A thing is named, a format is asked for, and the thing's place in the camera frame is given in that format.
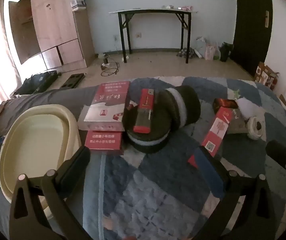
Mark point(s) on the dark foam cylinder white stripe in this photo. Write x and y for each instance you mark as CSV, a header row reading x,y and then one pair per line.
x,y
158,130
183,110

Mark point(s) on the grey pouch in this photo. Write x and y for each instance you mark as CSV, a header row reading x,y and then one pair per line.
x,y
238,123

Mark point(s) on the red white carton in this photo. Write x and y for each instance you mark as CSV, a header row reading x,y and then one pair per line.
x,y
216,130

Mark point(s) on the dark door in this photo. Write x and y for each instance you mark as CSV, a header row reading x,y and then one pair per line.
x,y
250,30

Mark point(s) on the black bin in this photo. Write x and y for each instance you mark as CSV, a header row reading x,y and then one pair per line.
x,y
226,52

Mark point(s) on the large red silver box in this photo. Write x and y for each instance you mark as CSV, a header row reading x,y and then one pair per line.
x,y
108,97

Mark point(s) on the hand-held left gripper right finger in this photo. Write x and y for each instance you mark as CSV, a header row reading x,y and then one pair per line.
x,y
208,172

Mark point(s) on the patterned gift bag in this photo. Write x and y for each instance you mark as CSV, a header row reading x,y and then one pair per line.
x,y
265,76

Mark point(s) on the pink white bag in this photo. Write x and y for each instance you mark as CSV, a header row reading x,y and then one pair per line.
x,y
211,51

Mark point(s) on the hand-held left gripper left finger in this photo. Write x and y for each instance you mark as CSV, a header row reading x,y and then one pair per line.
x,y
74,166

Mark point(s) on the wooden wardrobe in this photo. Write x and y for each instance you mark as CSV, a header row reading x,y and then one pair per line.
x,y
55,17

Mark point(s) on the white tape roll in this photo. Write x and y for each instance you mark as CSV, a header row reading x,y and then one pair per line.
x,y
251,130

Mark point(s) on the cream plastic basin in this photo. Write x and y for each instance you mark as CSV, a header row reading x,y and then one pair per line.
x,y
33,142

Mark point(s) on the open black case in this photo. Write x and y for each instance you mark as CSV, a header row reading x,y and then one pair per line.
x,y
38,82

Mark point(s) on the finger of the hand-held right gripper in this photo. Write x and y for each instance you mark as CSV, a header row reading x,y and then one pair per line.
x,y
281,155

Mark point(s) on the black folding table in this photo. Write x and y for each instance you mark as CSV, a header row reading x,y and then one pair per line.
x,y
153,11

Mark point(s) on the long red box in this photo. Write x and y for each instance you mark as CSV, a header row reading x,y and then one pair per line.
x,y
143,115

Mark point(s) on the blue patterned blanket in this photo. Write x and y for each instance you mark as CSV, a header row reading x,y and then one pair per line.
x,y
158,180

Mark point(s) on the white wall socket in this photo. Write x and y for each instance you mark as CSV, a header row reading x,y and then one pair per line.
x,y
116,38
138,35

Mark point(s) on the white fluffy item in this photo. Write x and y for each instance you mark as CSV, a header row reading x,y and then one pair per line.
x,y
243,107

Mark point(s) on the black tray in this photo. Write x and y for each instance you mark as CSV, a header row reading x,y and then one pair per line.
x,y
73,80

